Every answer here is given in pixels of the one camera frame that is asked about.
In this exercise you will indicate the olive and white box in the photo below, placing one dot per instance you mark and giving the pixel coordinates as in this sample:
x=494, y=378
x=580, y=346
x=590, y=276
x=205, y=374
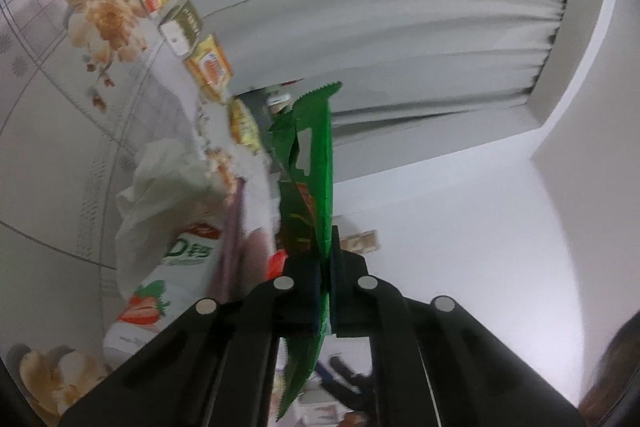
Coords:
x=181, y=28

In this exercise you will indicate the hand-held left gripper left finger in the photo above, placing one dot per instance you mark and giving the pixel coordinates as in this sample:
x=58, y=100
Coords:
x=312, y=302

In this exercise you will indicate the white plastic bag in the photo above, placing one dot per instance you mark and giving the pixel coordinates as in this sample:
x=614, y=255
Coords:
x=160, y=197

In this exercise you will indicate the grey curtain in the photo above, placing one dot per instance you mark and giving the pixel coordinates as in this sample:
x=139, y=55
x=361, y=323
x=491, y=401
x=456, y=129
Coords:
x=350, y=7

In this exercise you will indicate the green snack wrapper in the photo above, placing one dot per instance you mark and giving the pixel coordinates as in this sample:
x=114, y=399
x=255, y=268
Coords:
x=320, y=167

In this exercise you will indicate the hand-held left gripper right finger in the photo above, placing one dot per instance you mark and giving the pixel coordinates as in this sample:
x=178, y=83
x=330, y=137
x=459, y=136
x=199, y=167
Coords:
x=334, y=307

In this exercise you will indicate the yellow-green snack packet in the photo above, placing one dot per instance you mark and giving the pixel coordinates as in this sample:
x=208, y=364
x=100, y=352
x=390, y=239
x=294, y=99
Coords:
x=245, y=127

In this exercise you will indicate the patterned cardboard box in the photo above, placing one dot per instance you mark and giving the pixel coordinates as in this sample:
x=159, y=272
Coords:
x=361, y=242

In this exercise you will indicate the white strawberry milk bottle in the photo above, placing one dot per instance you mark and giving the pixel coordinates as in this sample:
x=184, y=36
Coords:
x=165, y=287

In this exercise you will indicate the orange snack packet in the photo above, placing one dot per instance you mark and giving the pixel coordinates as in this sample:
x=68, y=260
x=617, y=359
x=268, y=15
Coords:
x=210, y=67

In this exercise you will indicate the pink cracker box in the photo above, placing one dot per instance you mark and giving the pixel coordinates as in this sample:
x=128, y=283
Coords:
x=232, y=247

